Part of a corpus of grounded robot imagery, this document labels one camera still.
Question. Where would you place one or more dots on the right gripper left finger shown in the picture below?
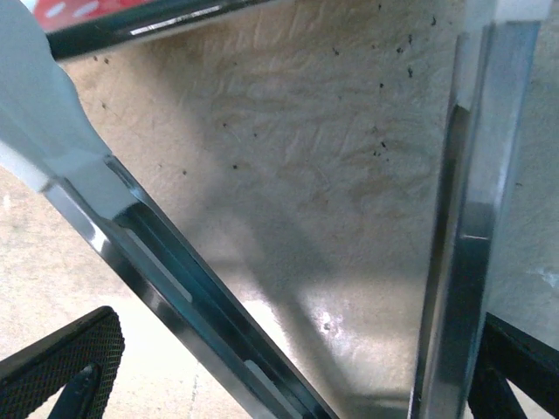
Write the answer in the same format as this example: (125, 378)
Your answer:
(174, 283)

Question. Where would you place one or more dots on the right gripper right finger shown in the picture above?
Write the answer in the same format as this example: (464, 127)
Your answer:
(471, 262)

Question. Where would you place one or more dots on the white strawberry print tray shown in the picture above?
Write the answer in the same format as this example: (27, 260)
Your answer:
(109, 41)

